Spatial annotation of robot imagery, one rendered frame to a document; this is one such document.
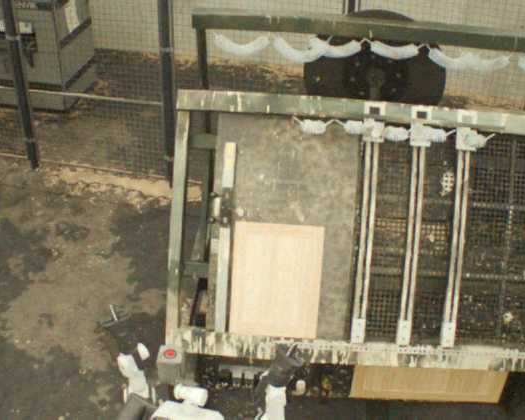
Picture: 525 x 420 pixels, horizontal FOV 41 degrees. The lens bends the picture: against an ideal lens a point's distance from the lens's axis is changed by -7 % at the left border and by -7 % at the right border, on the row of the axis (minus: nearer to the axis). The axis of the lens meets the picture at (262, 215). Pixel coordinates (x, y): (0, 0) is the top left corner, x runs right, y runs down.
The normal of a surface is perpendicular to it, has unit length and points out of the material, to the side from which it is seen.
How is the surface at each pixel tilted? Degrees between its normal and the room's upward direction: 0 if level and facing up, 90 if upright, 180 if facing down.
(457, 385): 90
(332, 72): 90
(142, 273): 0
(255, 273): 57
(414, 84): 90
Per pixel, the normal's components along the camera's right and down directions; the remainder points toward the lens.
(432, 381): -0.09, 0.59
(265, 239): -0.07, 0.06
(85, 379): 0.01, -0.80
